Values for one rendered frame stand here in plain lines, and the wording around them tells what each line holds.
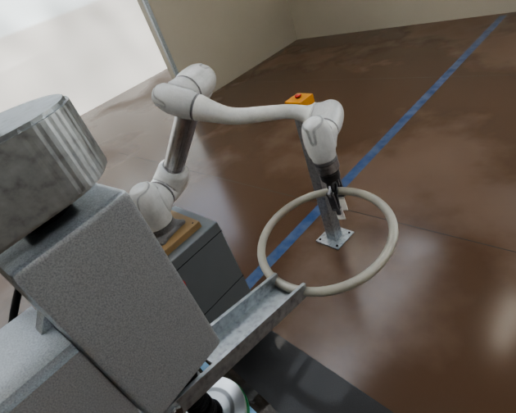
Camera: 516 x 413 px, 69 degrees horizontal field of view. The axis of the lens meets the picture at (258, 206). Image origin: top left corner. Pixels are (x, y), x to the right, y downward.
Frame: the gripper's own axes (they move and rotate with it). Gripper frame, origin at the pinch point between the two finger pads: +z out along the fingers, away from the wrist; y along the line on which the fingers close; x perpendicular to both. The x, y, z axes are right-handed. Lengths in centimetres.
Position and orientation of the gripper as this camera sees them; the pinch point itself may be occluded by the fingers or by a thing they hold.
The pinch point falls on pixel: (341, 208)
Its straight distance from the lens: 153.1
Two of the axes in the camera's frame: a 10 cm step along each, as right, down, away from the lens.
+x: 8.6, -0.3, -5.0
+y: -3.4, 6.9, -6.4
